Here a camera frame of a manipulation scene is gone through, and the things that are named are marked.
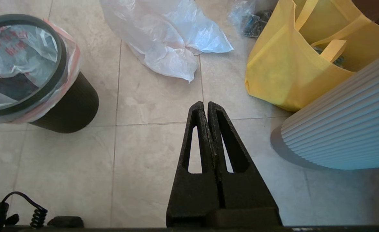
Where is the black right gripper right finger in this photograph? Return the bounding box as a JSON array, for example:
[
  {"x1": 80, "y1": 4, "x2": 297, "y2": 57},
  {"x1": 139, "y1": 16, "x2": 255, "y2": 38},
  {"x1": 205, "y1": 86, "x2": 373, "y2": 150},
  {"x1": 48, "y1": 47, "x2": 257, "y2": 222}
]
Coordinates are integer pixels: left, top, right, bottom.
[{"x1": 208, "y1": 101, "x2": 283, "y2": 226}]

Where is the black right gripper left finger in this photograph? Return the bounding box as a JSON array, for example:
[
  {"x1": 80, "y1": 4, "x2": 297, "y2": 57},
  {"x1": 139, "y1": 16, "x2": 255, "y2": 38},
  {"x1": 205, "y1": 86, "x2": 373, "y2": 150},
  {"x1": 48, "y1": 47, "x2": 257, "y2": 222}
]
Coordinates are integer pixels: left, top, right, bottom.
[{"x1": 166, "y1": 101, "x2": 222, "y2": 227}]

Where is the translucent white red-trimmed bag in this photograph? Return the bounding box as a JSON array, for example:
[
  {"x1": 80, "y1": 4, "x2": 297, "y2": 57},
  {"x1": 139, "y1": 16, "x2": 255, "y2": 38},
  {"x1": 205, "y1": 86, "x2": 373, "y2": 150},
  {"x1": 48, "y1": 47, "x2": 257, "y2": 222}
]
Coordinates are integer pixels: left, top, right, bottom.
[{"x1": 99, "y1": 0, "x2": 234, "y2": 83}]

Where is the grey plastic bin ring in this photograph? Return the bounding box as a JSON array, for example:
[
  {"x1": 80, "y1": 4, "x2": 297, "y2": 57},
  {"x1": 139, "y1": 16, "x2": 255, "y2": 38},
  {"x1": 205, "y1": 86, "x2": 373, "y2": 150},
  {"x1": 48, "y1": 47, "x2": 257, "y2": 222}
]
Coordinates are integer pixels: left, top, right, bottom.
[{"x1": 0, "y1": 14, "x2": 67, "y2": 117}]

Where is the white bag with cartoon print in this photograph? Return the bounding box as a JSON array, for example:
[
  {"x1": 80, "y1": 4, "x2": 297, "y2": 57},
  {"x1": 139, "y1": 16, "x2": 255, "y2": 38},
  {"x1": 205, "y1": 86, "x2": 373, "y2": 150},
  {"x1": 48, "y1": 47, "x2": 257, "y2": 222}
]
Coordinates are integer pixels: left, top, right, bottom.
[{"x1": 0, "y1": 19, "x2": 81, "y2": 125}]

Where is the grey ribbed robot base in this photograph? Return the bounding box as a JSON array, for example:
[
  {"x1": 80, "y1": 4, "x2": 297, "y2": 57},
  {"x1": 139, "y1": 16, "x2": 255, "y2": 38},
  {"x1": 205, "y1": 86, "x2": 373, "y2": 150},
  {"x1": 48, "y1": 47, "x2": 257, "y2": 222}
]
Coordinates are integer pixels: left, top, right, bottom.
[{"x1": 271, "y1": 48, "x2": 379, "y2": 170}]

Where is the yellow shopping bag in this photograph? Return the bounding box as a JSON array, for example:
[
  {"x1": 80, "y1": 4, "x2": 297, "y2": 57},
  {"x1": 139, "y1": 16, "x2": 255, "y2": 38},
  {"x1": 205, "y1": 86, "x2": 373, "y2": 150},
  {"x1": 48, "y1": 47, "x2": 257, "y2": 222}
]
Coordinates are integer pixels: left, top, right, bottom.
[{"x1": 245, "y1": 0, "x2": 379, "y2": 112}]

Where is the black round trash bin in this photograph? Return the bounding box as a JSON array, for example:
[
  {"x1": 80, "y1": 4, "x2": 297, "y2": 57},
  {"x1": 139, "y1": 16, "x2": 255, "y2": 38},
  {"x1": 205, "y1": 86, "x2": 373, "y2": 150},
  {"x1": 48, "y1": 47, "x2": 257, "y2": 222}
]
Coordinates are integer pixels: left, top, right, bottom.
[{"x1": 0, "y1": 14, "x2": 99, "y2": 134}]

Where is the clear bag with dark contents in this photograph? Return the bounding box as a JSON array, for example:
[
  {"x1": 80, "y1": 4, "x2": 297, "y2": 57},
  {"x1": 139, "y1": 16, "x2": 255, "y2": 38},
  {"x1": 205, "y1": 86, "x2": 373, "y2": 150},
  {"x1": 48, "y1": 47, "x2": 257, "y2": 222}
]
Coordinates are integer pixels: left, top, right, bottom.
[{"x1": 228, "y1": 0, "x2": 274, "y2": 38}]

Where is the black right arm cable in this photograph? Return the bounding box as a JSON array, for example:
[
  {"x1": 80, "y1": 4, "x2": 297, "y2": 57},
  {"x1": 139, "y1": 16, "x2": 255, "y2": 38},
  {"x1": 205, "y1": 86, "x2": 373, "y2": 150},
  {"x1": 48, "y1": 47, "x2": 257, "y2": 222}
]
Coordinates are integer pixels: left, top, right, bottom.
[{"x1": 0, "y1": 191, "x2": 48, "y2": 230}]

